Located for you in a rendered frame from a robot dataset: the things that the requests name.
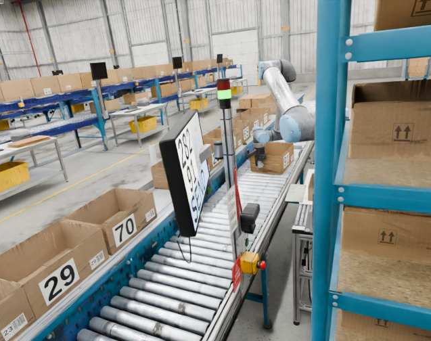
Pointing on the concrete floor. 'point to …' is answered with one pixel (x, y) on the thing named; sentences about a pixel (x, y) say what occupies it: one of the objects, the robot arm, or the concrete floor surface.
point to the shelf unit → (366, 189)
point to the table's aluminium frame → (299, 240)
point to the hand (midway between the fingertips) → (257, 168)
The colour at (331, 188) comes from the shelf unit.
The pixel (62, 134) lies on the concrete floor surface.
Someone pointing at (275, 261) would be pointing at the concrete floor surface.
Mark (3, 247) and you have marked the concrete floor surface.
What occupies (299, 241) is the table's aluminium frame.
